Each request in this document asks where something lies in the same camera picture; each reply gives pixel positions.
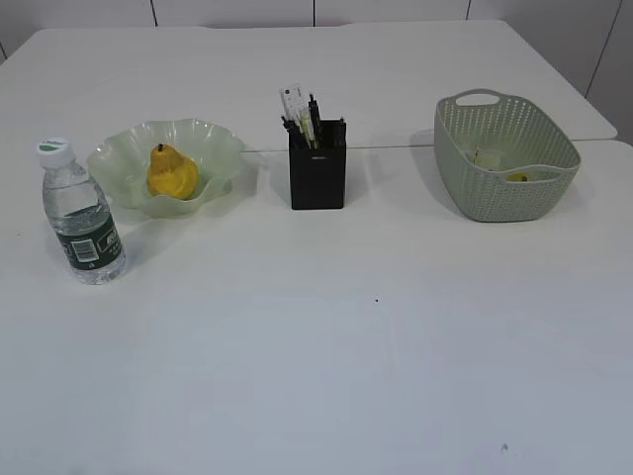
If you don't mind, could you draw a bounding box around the yellow utility knife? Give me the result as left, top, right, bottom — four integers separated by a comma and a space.
300, 107, 317, 148

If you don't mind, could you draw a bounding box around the black gel pen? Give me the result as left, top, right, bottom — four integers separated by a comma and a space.
281, 116, 309, 149
332, 117, 346, 148
309, 93, 321, 148

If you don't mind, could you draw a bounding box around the black gel pen bottom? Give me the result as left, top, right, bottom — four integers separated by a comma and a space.
332, 117, 346, 148

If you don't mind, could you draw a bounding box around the clear plastic ruler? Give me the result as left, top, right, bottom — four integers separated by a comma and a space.
279, 84, 308, 124

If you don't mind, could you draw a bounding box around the yellow pear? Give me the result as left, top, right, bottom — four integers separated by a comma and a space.
147, 143, 200, 200

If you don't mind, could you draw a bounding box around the clear plastic water bottle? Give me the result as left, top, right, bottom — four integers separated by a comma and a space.
37, 138, 126, 285

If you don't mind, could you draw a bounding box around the black square pen holder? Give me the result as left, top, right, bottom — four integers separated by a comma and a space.
289, 120, 347, 211

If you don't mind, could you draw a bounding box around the green woven plastic basket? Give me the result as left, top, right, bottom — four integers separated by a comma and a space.
434, 89, 582, 223

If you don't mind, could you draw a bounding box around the green wavy glass plate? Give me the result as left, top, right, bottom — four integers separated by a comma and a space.
87, 119, 245, 218

